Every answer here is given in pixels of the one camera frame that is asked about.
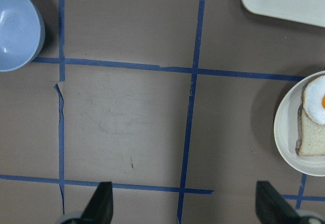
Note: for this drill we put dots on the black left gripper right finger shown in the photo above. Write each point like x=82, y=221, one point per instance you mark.
x=271, y=207

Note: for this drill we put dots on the bread slice on plate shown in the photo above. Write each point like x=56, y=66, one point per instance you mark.
x=310, y=140

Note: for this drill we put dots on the blue bowl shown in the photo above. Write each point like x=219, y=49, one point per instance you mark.
x=22, y=33

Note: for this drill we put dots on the fried egg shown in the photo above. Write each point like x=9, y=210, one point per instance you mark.
x=313, y=100

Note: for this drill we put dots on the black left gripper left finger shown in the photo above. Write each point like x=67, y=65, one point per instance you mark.
x=100, y=207

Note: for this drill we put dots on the cream round plate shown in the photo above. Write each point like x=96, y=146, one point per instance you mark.
x=286, y=131

